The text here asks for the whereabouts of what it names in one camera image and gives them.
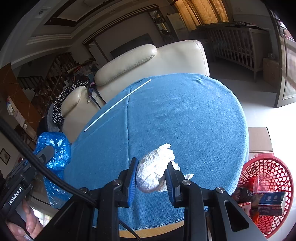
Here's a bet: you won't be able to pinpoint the white plastic bag bundle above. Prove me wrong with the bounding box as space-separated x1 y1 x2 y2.
136 144 176 193

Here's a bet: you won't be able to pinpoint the person's left hand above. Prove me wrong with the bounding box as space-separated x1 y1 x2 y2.
6 201 44 240

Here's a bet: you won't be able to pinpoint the wall papers and calendar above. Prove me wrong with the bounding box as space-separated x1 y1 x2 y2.
6 95 28 130

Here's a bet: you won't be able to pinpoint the flat screen television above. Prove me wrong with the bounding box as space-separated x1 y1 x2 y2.
110 33 154 59

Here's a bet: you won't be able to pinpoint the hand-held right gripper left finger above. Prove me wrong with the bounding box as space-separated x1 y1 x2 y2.
47 158 139 241

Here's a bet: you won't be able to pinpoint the grey wooden crib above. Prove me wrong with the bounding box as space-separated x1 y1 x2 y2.
198 22 270 82

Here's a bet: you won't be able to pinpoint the wooden staircase railing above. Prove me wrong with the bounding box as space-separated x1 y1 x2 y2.
17 52 79 116

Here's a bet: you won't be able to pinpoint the blue tablecloth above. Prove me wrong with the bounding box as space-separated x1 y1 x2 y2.
63 73 250 231

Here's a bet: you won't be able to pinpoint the blue plastic bag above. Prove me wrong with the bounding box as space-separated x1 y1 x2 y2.
33 132 72 209

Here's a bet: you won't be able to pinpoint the red plastic mesh basket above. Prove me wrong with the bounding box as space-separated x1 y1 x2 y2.
231 156 292 239

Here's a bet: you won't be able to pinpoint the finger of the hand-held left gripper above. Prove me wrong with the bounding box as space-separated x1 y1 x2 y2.
35 146 56 163

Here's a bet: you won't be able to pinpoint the cream leather sofa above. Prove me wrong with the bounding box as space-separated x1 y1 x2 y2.
61 40 210 144

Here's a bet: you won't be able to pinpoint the orange window curtains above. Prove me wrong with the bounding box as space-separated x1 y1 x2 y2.
173 0 229 30

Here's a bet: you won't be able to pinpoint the dark bag straps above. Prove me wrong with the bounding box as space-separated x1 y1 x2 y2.
87 82 108 109

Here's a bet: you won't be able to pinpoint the framed wall picture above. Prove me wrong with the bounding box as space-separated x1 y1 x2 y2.
0 148 11 165

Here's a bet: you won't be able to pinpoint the thin white stick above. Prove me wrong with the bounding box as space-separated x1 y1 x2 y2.
84 79 152 132

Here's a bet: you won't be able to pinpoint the white standing air conditioner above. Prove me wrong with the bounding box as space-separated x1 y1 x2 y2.
166 13 189 42

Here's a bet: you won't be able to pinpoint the crumpled white tissue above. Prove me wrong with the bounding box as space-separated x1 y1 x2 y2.
174 162 195 180

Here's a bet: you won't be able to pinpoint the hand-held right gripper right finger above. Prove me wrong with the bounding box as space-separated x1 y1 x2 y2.
166 161 266 241

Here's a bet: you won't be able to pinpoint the glass display cabinet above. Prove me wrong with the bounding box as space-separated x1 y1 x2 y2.
148 9 173 43

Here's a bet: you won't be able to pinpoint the large printed cardboard box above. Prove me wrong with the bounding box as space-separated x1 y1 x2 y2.
248 126 274 160

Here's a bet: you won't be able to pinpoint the black braided cable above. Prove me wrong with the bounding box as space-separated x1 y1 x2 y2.
0 118 97 208

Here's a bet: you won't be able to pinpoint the wooden slatted door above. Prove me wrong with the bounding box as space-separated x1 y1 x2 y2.
269 9 296 108

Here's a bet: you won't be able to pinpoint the blue toothpaste box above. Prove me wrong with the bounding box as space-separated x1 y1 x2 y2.
257 191 287 216

